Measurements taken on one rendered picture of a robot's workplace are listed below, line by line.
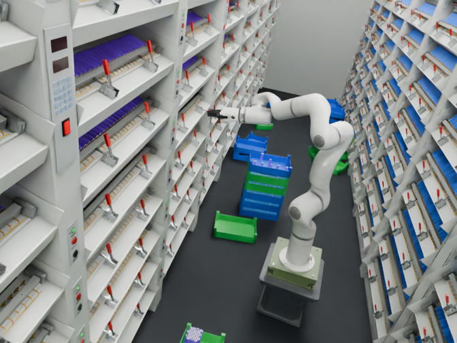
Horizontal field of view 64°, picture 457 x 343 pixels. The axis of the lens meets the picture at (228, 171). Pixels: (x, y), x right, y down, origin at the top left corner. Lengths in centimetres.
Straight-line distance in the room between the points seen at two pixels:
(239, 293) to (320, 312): 49
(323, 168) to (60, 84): 121
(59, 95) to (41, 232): 29
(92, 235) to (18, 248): 34
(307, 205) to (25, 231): 124
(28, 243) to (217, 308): 151
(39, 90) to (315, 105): 117
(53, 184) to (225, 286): 165
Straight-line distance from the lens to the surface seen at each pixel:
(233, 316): 219
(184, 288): 227
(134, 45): 129
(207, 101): 213
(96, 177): 103
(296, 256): 199
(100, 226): 117
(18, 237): 86
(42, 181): 84
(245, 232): 270
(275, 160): 281
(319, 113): 163
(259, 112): 189
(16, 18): 72
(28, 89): 75
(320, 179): 172
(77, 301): 112
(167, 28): 135
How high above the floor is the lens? 172
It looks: 31 degrees down
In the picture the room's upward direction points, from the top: 10 degrees clockwise
